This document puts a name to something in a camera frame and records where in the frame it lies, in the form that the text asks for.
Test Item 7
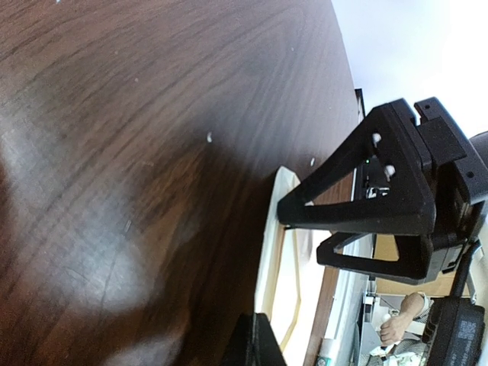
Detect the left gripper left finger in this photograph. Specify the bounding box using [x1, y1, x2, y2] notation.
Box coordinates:
[220, 314, 254, 366]

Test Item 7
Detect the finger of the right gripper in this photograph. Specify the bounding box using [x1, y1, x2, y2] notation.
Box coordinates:
[316, 233, 435, 284]
[277, 99, 436, 235]

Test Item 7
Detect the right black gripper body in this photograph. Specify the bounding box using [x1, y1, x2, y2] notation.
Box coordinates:
[414, 98, 487, 273]

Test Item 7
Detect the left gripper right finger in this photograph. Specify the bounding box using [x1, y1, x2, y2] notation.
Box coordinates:
[253, 313, 286, 366]

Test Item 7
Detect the beige envelope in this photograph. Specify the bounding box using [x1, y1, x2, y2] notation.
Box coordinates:
[254, 166, 323, 365]

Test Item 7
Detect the green white glue stick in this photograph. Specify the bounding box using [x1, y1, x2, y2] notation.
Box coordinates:
[315, 338, 340, 366]

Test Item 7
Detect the cardboard box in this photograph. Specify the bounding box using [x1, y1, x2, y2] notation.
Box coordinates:
[370, 235, 469, 297]

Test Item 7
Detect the person in striped shirt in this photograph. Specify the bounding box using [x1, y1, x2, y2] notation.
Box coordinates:
[361, 292, 433, 366]

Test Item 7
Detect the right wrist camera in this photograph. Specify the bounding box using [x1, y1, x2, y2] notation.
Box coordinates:
[422, 297, 485, 366]

